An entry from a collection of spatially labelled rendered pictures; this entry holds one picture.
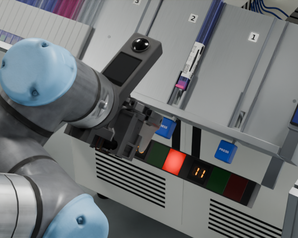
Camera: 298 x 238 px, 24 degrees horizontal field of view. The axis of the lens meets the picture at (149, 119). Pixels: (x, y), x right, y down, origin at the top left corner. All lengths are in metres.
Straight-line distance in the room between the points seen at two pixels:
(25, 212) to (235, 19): 0.58
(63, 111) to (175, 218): 1.03
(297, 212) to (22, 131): 0.52
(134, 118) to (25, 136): 0.20
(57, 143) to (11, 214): 1.54
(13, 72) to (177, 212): 1.06
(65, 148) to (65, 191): 1.46
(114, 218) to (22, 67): 1.21
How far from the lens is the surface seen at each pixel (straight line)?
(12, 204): 0.65
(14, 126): 0.77
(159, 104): 1.10
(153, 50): 0.93
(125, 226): 1.90
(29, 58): 0.75
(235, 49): 1.11
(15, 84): 0.75
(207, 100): 1.10
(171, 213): 1.77
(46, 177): 0.70
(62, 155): 2.13
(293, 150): 1.04
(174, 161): 1.10
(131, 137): 0.95
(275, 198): 1.56
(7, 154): 0.75
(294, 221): 1.15
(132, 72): 0.91
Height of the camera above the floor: 1.39
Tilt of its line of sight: 38 degrees down
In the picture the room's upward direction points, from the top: straight up
